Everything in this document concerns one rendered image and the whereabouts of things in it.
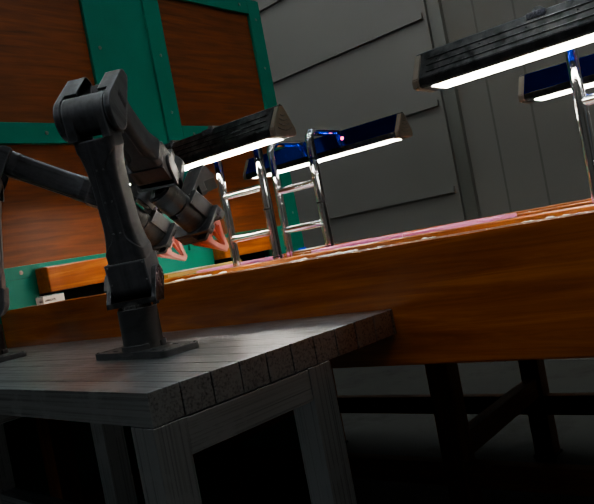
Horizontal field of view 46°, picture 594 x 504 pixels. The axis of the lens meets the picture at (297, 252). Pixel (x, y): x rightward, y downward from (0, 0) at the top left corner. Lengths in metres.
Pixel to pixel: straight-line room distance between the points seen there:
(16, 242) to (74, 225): 0.19
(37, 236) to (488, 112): 2.33
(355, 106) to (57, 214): 2.29
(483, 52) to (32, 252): 1.31
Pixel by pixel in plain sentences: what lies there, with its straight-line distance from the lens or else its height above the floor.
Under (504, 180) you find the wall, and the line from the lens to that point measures 3.58.
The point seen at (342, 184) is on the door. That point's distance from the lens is 4.08.
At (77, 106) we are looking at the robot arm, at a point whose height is 1.06.
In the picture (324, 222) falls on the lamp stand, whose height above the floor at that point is 0.84.
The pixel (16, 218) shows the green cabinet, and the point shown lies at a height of 1.01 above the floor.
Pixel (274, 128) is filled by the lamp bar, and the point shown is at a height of 1.06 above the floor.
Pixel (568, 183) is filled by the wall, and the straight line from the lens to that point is 3.46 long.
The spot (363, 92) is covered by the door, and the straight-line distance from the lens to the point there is 3.98.
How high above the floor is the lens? 0.80
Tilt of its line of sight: 1 degrees down
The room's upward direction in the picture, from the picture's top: 11 degrees counter-clockwise
